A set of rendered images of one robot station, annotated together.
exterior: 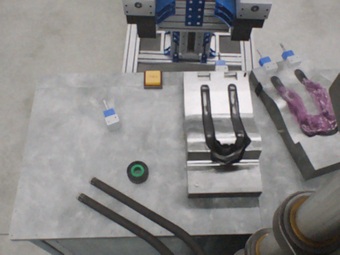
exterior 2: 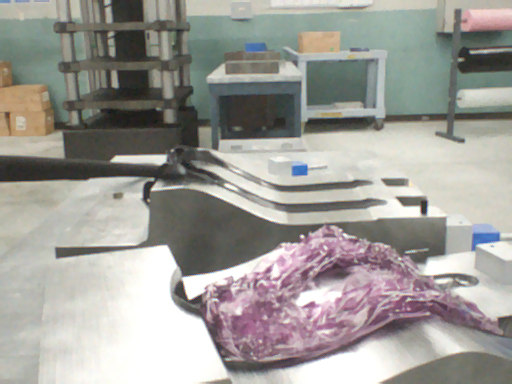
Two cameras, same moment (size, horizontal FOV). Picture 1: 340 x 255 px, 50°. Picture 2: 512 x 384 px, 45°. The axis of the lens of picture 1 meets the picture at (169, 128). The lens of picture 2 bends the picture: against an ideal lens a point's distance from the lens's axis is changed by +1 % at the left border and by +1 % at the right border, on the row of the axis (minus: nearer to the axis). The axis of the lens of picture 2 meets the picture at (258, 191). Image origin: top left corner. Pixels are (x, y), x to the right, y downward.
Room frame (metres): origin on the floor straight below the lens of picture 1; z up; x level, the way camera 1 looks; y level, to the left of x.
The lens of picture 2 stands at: (0.69, -1.05, 1.12)
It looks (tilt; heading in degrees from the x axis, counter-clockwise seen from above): 15 degrees down; 92
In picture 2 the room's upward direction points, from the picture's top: 1 degrees counter-clockwise
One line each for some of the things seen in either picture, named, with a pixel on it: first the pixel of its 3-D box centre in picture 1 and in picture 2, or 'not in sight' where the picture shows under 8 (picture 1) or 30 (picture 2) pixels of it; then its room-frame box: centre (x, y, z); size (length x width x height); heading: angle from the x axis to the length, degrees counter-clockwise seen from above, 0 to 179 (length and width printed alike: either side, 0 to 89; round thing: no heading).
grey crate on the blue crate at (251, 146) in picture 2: not in sight; (262, 154); (0.60, 3.10, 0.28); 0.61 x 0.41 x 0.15; 1
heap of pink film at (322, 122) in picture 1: (309, 102); (339, 282); (0.75, -0.54, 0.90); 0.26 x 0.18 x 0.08; 18
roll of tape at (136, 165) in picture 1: (137, 172); not in sight; (0.50, 0.12, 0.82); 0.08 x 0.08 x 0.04
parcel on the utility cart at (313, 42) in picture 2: not in sight; (318, 45); (1.18, 5.83, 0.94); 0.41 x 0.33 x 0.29; 8
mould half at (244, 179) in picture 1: (219, 128); (250, 207); (0.66, -0.19, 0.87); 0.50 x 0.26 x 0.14; 1
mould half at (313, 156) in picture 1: (308, 109); (338, 329); (0.75, -0.55, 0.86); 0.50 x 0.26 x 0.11; 18
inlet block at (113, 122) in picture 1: (109, 113); (299, 168); (0.75, 0.24, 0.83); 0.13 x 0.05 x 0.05; 23
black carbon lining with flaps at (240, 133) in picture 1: (223, 118); (260, 177); (0.67, -0.20, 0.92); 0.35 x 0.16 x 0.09; 1
